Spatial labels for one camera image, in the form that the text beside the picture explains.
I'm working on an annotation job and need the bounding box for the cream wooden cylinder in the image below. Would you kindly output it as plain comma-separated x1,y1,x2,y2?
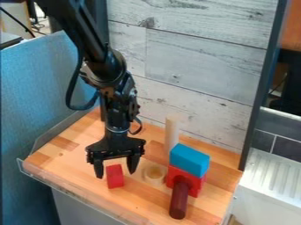
163,114,181,156

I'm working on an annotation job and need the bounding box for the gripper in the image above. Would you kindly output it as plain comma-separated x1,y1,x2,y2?
84,126,147,180

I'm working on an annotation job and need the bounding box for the cream wooden ring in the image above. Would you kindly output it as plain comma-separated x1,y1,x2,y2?
141,164,169,186

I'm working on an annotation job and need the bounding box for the red cube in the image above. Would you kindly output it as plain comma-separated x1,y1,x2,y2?
104,163,126,190

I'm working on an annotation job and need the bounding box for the dark red cylinder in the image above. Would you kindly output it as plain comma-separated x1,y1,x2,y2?
168,175,192,221

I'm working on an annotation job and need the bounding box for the blue block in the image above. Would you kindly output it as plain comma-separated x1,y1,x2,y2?
168,142,212,178

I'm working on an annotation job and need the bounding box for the white grooved board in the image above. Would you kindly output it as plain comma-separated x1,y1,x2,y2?
231,147,301,225

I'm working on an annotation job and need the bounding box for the red arch block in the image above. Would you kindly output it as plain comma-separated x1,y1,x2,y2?
165,164,209,199

